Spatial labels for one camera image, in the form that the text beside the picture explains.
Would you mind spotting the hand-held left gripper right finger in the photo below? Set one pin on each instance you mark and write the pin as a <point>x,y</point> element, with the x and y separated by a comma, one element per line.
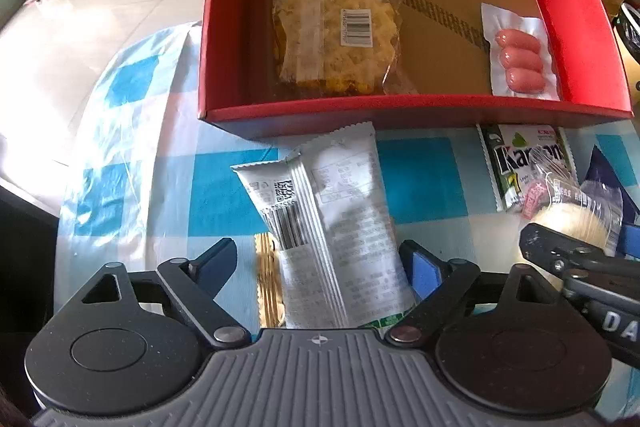
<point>425,272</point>

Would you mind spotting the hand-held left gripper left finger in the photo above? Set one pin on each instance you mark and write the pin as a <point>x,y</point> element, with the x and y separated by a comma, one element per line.
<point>220,259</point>

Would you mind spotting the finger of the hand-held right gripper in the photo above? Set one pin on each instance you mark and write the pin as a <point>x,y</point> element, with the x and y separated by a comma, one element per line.
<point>550,247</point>

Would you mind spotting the clear-wrapped round bun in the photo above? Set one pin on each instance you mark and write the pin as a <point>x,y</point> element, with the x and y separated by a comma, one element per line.
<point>575,212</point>

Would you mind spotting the gold snack packet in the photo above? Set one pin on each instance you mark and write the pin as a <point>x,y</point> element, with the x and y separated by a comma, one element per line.
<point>267,282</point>

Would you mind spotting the dark blue snack packet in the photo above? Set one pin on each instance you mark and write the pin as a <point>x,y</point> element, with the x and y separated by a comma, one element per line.
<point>602,167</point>

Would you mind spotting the green and white snack packet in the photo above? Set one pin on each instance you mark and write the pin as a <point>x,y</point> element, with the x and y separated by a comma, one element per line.
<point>510,157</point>

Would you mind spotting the red cardboard box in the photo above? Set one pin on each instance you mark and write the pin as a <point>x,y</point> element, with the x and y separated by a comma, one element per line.
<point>235,57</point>

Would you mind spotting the small pink snack packet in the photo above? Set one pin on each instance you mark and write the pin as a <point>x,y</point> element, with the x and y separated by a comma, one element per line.
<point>532,199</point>

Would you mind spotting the blue checkered plastic tablecloth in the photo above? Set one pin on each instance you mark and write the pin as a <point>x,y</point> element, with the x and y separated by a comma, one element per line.
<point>165,167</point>

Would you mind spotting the vacuum-packed sausage packet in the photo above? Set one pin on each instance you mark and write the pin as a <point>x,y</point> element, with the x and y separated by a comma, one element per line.
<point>517,57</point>

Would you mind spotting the clear instant noodle packet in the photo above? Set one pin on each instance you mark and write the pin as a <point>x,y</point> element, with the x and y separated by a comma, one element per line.
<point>340,32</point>

